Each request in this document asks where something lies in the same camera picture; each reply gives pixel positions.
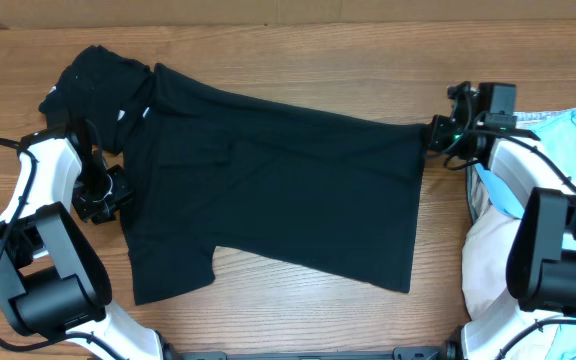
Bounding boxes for light blue garment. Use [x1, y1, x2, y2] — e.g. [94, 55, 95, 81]
[474, 101, 576, 360]

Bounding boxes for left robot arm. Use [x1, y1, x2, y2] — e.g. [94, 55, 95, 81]
[0, 118, 179, 359]

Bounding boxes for white pink garment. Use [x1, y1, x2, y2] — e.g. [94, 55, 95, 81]
[460, 164, 553, 359]

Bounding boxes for cardboard back wall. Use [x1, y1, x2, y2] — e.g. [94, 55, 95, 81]
[0, 0, 576, 29]

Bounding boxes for folded black garment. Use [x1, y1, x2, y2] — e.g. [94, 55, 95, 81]
[38, 46, 155, 154]

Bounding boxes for black t-shirt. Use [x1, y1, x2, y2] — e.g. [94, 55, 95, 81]
[121, 65, 424, 305]

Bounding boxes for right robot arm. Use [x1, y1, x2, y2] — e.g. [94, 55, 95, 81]
[427, 81, 576, 360]

